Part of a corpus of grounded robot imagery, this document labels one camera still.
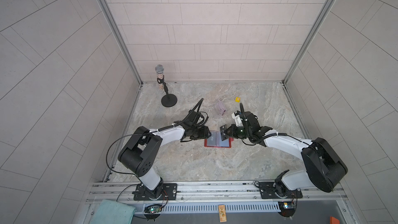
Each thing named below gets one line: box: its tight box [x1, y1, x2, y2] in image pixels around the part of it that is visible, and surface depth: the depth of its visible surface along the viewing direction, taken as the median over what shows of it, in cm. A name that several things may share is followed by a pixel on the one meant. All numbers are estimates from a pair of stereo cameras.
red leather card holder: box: [204, 130, 234, 148], surface depth 88 cm
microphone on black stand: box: [154, 64, 178, 108], surface depth 100 cm
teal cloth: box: [90, 199, 137, 224], surface depth 66 cm
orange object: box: [329, 216, 341, 224], surface depth 65 cm
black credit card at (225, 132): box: [219, 123, 232, 142], surface depth 86 cm
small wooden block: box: [218, 204, 227, 223], surface depth 67 cm
